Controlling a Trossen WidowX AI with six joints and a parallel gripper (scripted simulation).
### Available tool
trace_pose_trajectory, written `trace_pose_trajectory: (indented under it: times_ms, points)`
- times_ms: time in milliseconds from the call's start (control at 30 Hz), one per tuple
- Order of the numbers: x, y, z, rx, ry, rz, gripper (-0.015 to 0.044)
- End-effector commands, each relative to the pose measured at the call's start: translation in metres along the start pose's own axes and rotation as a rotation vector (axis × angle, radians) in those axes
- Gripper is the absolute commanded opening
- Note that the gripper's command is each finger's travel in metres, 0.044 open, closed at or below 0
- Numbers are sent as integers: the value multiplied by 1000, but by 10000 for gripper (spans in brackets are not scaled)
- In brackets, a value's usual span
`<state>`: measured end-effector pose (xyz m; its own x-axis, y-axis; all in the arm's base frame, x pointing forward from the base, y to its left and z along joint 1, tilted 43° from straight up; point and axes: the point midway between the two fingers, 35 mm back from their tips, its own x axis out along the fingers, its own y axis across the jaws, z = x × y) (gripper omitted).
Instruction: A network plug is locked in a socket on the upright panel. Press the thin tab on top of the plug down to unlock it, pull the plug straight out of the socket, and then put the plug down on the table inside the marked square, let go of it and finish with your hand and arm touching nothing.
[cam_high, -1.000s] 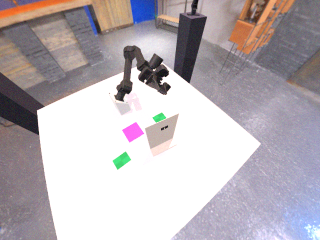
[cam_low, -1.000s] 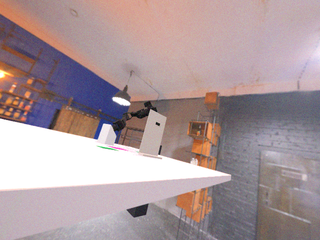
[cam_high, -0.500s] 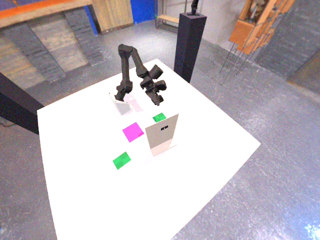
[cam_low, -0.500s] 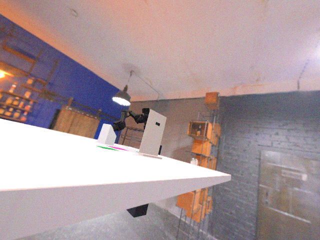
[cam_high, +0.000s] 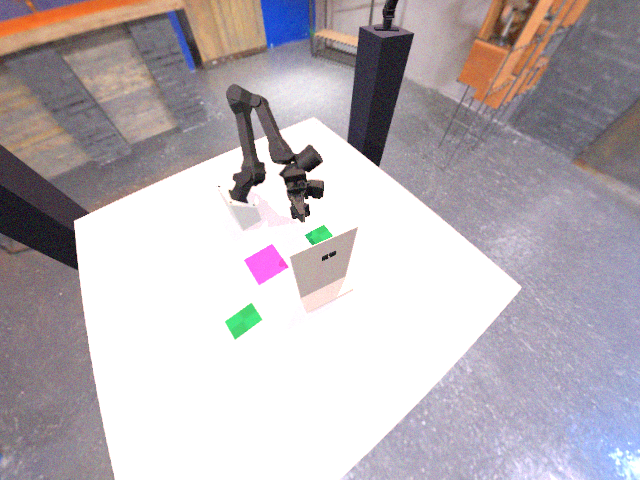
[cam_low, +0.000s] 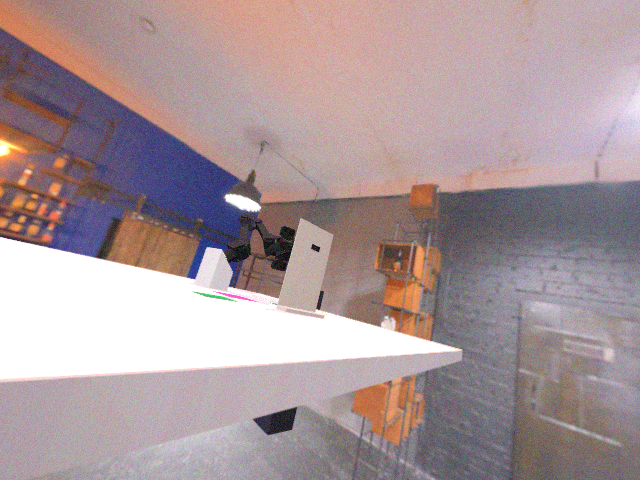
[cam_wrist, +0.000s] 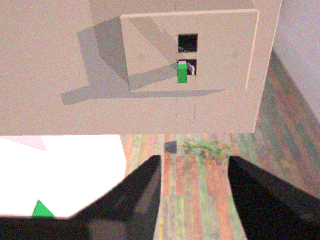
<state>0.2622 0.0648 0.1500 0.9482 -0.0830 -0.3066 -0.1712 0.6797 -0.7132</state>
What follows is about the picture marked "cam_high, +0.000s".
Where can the green flat block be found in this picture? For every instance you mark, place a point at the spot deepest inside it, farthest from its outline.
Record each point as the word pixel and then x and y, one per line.
pixel 318 235

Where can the green square marker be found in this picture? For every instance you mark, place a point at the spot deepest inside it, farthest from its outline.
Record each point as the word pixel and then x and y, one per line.
pixel 243 321

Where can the magenta square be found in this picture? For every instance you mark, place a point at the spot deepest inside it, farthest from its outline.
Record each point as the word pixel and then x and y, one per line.
pixel 265 264

